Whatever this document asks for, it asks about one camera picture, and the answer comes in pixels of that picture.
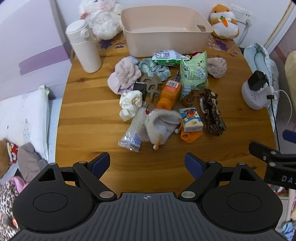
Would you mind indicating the white pillow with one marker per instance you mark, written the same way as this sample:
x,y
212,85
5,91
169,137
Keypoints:
x,y
25,118

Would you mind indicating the wall socket plate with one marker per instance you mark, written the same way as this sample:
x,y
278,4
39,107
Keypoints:
x,y
242,15

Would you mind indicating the dark brown patterned scrunchie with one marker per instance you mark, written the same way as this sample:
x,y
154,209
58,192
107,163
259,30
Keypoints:
x,y
208,105

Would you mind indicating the brown hair claw clip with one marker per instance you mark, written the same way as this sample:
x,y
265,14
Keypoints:
x,y
189,100

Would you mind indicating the white plush lamb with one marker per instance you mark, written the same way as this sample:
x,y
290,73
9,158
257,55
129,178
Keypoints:
x,y
103,17

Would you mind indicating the white satin scrunchie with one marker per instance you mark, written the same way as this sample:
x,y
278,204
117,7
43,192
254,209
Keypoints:
x,y
130,102

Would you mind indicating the orange hamster plush with carrot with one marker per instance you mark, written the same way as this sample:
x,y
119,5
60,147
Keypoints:
x,y
223,23

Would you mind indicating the light green snack bag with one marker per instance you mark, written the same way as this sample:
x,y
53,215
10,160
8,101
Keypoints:
x,y
194,74

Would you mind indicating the green plaid scrunchie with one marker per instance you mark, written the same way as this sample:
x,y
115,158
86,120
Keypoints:
x,y
147,66

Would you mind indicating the black long toothpaste box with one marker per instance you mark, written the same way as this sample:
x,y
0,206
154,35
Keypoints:
x,y
177,77

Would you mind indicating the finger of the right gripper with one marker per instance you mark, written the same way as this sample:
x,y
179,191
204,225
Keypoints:
x,y
267,154

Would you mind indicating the white thermos bottle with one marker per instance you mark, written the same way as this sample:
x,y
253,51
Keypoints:
x,y
81,40

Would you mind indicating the beige plastic storage bin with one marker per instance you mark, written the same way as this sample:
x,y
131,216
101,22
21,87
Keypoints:
x,y
149,29

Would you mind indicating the green white snack packet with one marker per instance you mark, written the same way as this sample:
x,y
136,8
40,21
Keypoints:
x,y
169,58

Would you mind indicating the black power adapter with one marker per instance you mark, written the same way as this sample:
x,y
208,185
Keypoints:
x,y
257,80

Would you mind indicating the orange sock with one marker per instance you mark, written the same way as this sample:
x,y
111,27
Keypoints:
x,y
190,137

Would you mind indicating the cartoon tissue pack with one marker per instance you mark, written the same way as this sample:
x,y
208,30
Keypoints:
x,y
191,120

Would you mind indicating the clear plastic packet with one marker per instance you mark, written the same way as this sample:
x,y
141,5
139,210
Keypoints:
x,y
131,139

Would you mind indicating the white round power strip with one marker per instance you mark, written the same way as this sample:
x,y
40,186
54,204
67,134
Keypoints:
x,y
258,99

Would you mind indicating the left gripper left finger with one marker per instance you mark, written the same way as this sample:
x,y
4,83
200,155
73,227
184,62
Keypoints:
x,y
89,174

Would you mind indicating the orange bottle with label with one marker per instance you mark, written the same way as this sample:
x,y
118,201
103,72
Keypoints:
x,y
169,95

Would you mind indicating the brown teddy plush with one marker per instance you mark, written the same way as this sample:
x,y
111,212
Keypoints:
x,y
8,156

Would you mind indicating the grey hair claw clip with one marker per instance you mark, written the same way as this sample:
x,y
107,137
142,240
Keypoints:
x,y
153,85

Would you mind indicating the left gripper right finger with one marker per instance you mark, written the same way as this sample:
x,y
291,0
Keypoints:
x,y
205,175

